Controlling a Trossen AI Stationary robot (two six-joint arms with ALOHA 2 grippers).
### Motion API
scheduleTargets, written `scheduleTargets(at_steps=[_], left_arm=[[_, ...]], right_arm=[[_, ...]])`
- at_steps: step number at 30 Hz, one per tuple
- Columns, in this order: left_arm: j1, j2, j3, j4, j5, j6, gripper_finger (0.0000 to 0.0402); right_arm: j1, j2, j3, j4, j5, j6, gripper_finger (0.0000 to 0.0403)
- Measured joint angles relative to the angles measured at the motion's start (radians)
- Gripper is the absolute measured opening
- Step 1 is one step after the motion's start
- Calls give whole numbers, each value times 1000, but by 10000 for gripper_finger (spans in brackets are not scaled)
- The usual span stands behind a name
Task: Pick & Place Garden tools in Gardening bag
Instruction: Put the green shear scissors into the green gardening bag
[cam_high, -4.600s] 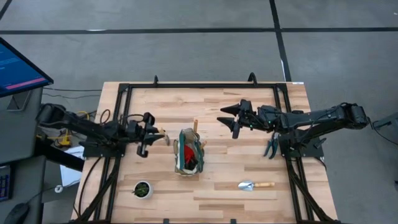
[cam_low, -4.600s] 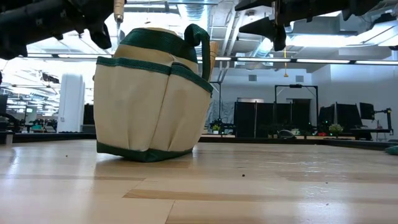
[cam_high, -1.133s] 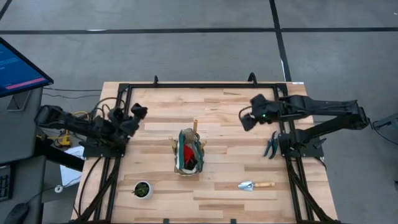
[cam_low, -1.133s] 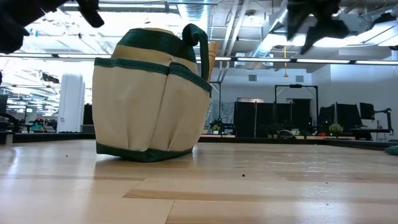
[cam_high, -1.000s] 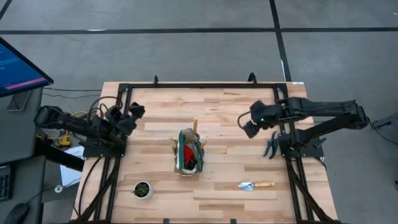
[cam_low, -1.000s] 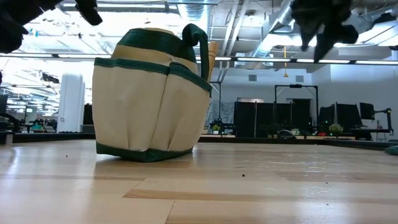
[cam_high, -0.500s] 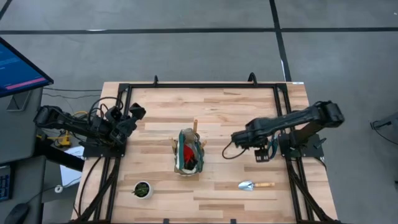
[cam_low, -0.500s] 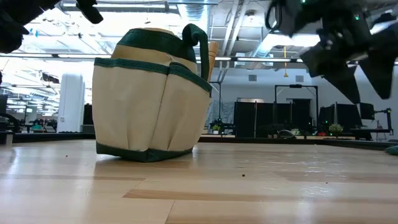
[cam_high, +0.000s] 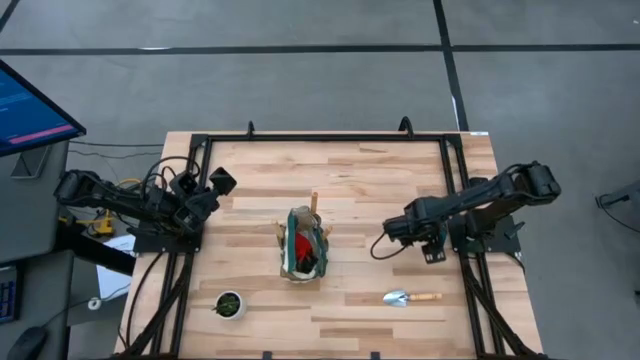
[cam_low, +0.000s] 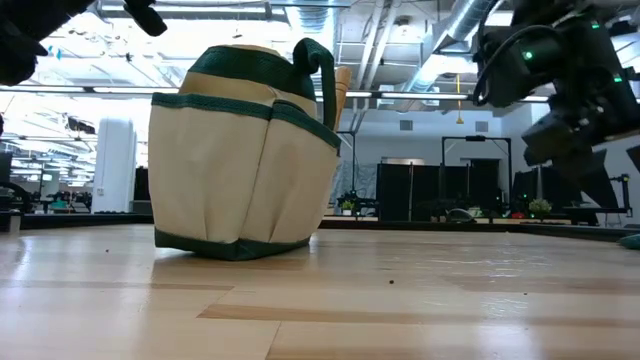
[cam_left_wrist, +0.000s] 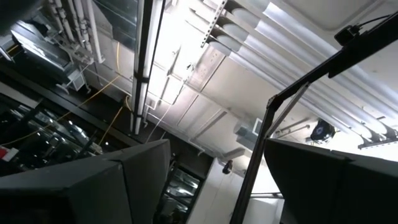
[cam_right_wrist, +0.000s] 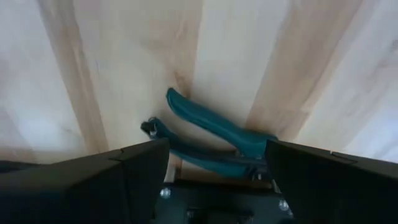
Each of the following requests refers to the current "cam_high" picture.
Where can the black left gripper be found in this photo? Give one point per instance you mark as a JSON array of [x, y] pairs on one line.
[[197, 210]]

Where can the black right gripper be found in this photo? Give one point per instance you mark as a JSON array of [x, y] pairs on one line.
[[415, 225]]

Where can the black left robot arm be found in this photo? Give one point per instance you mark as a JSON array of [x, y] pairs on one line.
[[100, 195]]

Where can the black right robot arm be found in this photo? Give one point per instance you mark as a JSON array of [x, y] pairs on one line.
[[500, 192]]

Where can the green and beige gardening bag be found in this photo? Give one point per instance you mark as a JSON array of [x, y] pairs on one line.
[[321, 260]]

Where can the red garden tool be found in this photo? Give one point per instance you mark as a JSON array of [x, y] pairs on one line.
[[301, 245]]

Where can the small plant in white pot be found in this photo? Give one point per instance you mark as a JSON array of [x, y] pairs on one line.
[[239, 309]]

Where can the white paper sheet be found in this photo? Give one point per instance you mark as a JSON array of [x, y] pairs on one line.
[[112, 280]]

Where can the small white round roll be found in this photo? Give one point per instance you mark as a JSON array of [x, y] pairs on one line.
[[94, 303]]

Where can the grey desk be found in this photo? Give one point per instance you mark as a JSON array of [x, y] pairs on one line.
[[35, 220]]

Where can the computer monitor with blue screen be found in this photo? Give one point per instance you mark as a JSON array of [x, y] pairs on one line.
[[30, 115]]

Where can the dark keyboard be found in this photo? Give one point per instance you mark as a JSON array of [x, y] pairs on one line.
[[7, 295]]

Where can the black computer mouse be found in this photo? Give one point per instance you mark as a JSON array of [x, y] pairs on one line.
[[27, 344]]

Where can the black aluminium rig frame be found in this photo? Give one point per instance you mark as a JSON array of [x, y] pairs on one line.
[[325, 137]]

